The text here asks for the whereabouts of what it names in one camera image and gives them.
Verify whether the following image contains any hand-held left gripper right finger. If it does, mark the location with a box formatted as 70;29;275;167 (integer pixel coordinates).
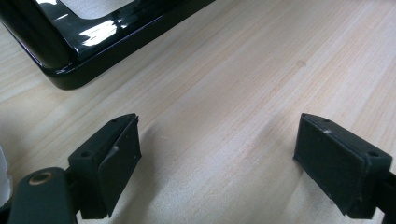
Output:
292;112;394;219

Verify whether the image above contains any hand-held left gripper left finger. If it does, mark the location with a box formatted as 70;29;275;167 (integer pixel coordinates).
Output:
67;113;143;220

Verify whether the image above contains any red and black shoe rack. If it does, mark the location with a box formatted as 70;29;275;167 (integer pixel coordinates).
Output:
0;0;216;91

